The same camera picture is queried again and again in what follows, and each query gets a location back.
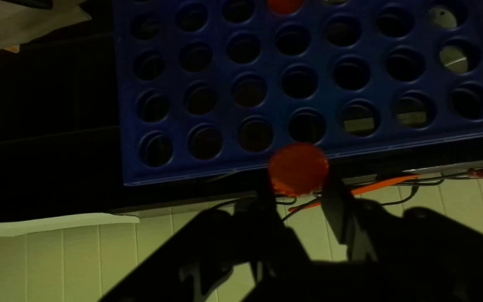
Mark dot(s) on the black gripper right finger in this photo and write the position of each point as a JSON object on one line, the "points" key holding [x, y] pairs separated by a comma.
{"points": [[339, 214]]}

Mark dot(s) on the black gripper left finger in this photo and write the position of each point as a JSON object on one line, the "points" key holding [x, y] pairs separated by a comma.
{"points": [[266, 194]]}

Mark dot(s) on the orange game chip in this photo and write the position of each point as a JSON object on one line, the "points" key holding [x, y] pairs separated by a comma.
{"points": [[284, 5], [299, 167]]}

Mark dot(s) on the blue connect four gameboard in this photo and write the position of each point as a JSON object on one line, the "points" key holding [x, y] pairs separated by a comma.
{"points": [[365, 50]]}

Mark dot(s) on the white paper sheet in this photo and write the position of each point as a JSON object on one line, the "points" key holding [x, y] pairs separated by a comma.
{"points": [[51, 224]]}

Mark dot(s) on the dark wooden secretary desk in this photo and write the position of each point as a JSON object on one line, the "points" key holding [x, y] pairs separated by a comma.
{"points": [[41, 139]]}

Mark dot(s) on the white paper pad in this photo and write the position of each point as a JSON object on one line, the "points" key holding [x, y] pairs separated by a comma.
{"points": [[24, 25]]}

